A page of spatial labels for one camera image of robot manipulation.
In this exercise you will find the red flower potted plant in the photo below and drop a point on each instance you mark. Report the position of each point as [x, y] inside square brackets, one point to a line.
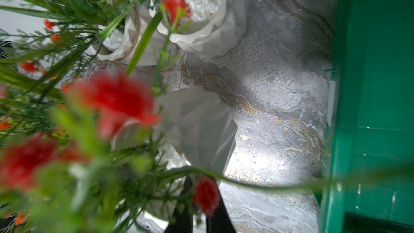
[216, 26]

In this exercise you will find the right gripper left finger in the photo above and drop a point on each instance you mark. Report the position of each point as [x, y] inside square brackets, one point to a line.
[183, 219]

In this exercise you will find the pink red flower plant pot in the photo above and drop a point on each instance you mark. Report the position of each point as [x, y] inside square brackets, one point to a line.
[103, 170]

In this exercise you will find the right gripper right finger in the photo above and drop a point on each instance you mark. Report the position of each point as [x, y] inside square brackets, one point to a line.
[220, 221]

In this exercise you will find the orange flower potted plant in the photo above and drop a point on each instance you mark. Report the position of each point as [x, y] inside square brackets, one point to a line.
[43, 58]

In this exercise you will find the green plastic storage tray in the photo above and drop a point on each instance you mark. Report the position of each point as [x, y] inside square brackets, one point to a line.
[370, 120]

